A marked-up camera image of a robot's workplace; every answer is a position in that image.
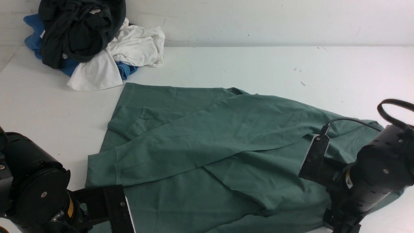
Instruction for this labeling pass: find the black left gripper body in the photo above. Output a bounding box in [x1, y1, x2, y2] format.
[49, 191, 97, 233]

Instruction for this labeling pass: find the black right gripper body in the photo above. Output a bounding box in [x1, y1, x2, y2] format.
[323, 182, 382, 233]

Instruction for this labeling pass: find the green long-sleeve shirt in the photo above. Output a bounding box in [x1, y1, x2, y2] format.
[85, 83, 405, 233]

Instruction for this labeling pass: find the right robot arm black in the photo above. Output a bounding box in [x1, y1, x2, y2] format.
[323, 125, 413, 233]

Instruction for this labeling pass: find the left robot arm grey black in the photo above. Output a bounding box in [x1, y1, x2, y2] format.
[1, 129, 93, 233]

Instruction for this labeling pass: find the white crumpled shirt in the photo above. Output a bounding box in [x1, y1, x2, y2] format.
[67, 18, 165, 92]

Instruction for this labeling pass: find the blue crumpled garment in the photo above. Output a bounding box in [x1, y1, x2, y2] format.
[23, 14, 138, 80]

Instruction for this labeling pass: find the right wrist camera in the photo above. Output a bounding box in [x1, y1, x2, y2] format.
[298, 135, 348, 187]

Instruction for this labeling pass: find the black right camera cable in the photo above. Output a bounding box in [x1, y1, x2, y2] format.
[320, 99, 414, 136]

